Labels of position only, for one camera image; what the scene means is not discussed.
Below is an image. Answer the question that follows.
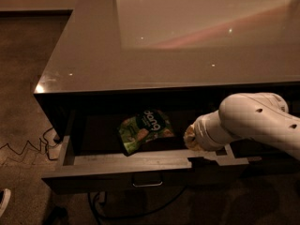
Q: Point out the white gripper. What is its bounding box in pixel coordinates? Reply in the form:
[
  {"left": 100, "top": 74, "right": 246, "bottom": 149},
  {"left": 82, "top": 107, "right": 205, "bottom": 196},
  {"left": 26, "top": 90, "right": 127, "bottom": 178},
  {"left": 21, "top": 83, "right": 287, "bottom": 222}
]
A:
[{"left": 183, "top": 111, "right": 242, "bottom": 151}]

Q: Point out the drawer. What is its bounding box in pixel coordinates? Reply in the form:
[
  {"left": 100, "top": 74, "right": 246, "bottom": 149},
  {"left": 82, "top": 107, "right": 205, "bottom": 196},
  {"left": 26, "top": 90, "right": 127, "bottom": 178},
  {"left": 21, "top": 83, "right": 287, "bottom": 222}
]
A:
[{"left": 42, "top": 111, "right": 248, "bottom": 194}]

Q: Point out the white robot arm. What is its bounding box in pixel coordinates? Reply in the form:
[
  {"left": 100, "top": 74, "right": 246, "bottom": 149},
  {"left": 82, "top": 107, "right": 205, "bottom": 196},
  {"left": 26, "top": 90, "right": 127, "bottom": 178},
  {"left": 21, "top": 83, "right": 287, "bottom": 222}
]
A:
[{"left": 184, "top": 93, "right": 300, "bottom": 159}]

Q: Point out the dark cabinet with glossy top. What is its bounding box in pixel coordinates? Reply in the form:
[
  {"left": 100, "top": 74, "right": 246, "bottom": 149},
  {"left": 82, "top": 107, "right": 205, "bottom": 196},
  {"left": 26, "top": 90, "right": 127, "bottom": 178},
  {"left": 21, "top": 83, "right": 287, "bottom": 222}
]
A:
[{"left": 33, "top": 0, "right": 300, "bottom": 173}]

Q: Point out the green snack bag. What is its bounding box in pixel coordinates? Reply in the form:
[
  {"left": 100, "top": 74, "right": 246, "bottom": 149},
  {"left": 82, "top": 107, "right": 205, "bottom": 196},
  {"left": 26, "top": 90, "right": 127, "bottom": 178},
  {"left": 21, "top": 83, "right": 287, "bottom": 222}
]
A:
[{"left": 118, "top": 109, "right": 174, "bottom": 156}]

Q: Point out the black and white shoe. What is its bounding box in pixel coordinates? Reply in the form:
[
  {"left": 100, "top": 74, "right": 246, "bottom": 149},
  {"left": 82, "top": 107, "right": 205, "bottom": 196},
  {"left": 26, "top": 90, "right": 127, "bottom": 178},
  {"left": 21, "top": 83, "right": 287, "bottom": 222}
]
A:
[{"left": 0, "top": 188, "right": 11, "bottom": 217}]

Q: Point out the thick black cable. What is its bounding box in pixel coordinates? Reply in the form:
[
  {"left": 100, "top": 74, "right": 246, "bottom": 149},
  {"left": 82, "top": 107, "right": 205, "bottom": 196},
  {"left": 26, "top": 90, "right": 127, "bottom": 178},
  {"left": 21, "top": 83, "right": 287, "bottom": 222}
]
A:
[{"left": 87, "top": 186, "right": 188, "bottom": 225}]

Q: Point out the thin black wire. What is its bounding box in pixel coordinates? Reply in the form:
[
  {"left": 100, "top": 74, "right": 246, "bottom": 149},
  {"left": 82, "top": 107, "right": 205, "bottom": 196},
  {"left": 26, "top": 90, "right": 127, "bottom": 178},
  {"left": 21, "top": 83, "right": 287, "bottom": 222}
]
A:
[{"left": 0, "top": 127, "right": 60, "bottom": 163}]

